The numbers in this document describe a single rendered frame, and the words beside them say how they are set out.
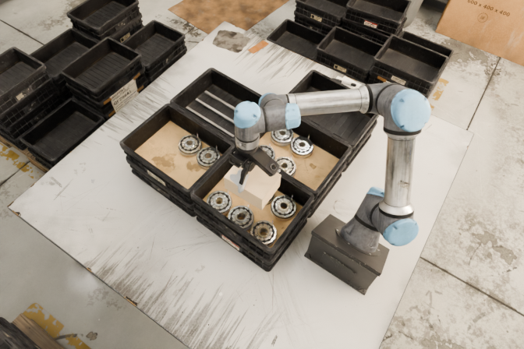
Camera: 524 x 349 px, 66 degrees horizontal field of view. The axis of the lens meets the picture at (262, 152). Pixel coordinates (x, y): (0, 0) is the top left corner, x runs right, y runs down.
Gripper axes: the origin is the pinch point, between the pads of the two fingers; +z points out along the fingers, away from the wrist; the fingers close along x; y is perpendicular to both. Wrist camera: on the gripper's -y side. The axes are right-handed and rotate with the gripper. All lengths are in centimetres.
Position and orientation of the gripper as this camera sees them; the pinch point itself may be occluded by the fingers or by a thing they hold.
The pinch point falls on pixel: (253, 179)
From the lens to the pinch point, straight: 142.9
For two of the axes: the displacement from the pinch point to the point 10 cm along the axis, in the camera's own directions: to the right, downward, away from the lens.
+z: -0.2, 5.8, 8.1
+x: -5.5, 6.7, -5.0
